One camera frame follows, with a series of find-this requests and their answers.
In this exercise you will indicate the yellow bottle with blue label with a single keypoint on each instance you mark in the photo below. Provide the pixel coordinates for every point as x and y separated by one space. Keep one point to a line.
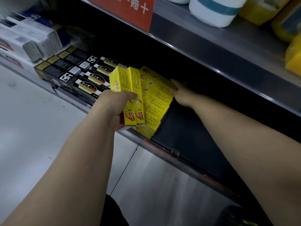
288 23

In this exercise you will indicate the person's dark trousers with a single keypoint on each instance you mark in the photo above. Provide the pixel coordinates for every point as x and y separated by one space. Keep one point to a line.
112 213

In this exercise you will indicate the row of black gold cartons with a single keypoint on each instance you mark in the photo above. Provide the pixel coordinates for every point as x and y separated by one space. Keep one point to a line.
77 70

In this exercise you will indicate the person's right hand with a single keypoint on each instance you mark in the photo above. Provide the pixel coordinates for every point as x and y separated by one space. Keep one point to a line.
185 95

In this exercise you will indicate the white jug with teal band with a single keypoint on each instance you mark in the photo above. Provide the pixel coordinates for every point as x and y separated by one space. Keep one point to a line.
216 10

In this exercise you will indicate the pile of white grey cartons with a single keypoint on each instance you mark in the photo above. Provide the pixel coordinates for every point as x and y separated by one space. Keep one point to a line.
25 37

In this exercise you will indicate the grey metal shelf board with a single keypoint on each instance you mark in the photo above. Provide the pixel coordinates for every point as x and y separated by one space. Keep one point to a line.
211 51

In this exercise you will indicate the yellow printed box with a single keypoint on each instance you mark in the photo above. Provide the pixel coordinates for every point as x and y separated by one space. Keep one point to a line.
121 79
136 79

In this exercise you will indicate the person's left forearm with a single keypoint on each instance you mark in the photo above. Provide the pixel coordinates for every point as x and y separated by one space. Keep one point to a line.
70 171

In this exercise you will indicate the black shelf with price rail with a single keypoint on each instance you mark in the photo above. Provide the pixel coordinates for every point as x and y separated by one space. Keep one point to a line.
188 138

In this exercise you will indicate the person's left thumb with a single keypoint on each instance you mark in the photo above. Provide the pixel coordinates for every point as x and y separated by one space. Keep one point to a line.
132 96

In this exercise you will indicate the yellow liquid bottle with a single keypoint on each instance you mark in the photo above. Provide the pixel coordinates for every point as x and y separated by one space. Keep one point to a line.
261 8

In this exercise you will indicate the person's right fingers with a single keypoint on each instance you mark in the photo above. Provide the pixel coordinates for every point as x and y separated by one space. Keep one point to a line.
176 86

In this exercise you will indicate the person's right forearm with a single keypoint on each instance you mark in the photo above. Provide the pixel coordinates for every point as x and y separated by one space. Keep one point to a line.
247 150

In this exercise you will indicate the clear price tag holder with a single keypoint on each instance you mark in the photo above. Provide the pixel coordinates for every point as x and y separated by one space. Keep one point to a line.
175 152

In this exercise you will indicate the person's left hand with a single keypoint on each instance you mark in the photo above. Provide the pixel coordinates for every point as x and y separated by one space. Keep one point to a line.
110 103

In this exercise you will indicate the red hanging sign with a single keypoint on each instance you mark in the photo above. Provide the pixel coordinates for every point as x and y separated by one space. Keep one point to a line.
128 9

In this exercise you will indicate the stack of yellow packets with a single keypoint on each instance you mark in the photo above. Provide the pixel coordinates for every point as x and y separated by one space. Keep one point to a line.
156 101

